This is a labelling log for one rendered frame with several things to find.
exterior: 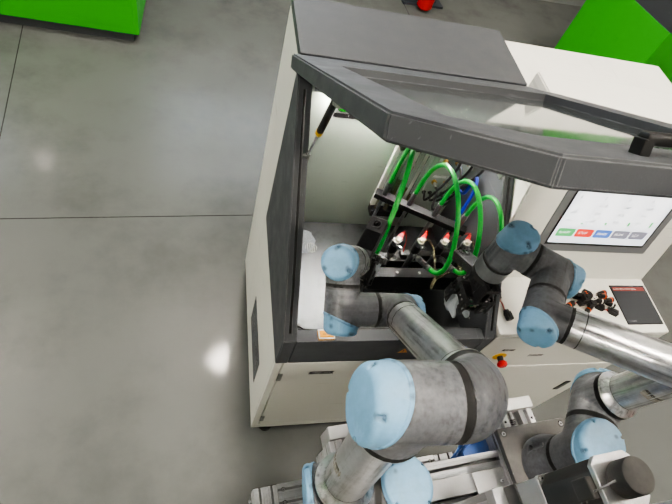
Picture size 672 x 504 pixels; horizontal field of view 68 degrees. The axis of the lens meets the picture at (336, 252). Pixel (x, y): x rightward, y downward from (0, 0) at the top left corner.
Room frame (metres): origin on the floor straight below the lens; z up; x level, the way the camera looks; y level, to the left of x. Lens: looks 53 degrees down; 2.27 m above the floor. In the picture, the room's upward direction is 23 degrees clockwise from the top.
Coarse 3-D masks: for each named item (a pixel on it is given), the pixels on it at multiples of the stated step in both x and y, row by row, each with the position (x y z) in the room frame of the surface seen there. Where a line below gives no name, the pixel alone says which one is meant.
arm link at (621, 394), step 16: (592, 368) 0.77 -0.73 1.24; (576, 384) 0.73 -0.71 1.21; (592, 384) 0.71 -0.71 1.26; (608, 384) 0.70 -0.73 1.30; (624, 384) 0.69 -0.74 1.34; (640, 384) 0.68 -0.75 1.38; (656, 384) 0.67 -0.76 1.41; (576, 400) 0.68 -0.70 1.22; (592, 400) 0.67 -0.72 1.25; (608, 400) 0.67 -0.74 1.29; (624, 400) 0.67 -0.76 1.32; (640, 400) 0.66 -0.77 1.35; (656, 400) 0.66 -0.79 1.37; (608, 416) 0.64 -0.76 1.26; (624, 416) 0.65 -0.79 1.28
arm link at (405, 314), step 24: (384, 312) 0.58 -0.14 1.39; (408, 312) 0.56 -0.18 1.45; (408, 336) 0.50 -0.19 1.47; (432, 336) 0.48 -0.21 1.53; (456, 360) 0.40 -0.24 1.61; (480, 360) 0.40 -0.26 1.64; (480, 384) 0.34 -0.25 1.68; (504, 384) 0.37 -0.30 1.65; (480, 408) 0.31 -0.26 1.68; (504, 408) 0.34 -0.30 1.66; (480, 432) 0.29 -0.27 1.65
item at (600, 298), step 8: (576, 296) 1.20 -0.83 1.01; (584, 296) 1.20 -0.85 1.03; (592, 296) 1.25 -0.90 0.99; (600, 296) 1.24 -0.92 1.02; (568, 304) 1.15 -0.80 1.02; (584, 304) 1.18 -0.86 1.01; (592, 304) 1.20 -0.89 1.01; (600, 304) 1.22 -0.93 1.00; (608, 304) 1.25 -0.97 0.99; (608, 312) 1.22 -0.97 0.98; (616, 312) 1.22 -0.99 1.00
